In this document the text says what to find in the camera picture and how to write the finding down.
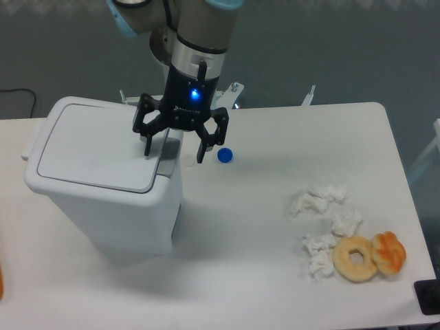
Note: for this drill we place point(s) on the white bottle cap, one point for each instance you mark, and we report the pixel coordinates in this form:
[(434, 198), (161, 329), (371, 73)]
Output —
[(188, 161)]

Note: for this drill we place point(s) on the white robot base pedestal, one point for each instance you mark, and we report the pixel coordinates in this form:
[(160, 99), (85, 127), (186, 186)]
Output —
[(162, 42)]

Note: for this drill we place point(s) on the orange object at edge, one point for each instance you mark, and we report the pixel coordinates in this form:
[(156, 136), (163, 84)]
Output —
[(2, 282)]

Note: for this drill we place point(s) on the blue bottle cap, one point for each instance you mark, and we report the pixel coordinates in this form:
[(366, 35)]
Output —
[(225, 155)]

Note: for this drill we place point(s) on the white trash can body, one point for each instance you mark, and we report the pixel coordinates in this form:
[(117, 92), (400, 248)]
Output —
[(138, 221)]

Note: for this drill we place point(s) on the white trash can lid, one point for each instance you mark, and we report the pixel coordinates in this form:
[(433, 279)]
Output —
[(96, 146)]

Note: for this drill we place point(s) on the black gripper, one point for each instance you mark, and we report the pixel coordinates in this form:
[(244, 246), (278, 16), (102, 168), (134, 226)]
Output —
[(188, 99)]

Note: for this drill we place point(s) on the orange glazed twisted bread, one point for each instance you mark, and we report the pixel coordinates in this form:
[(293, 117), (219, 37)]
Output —
[(388, 253)]

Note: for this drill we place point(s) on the crumpled white tissue top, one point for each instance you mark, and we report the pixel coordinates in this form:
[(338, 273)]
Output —
[(317, 199)]

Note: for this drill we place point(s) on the black device at edge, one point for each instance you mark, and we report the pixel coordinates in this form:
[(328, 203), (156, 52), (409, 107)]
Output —
[(427, 292)]

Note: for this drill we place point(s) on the crumpled white tissue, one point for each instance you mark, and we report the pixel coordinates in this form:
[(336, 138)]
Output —
[(317, 199), (345, 224), (320, 249)]

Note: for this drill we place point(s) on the crumpled white tissue bottom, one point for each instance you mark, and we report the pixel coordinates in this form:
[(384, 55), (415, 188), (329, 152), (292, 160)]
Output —
[(320, 249)]

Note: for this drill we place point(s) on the white metal mounting bracket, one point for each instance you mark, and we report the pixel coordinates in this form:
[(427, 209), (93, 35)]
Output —
[(228, 98)]

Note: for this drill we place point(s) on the crumpled white tissue middle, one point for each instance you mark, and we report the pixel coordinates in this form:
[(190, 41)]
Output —
[(345, 224)]

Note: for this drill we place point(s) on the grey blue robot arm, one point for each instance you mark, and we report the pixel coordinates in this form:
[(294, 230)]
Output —
[(201, 34)]

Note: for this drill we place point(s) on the white frame at right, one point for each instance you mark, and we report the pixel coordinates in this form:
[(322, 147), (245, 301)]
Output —
[(425, 158)]

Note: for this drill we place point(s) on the plain ring donut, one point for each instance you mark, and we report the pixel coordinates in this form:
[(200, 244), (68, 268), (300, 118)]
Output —
[(352, 259)]

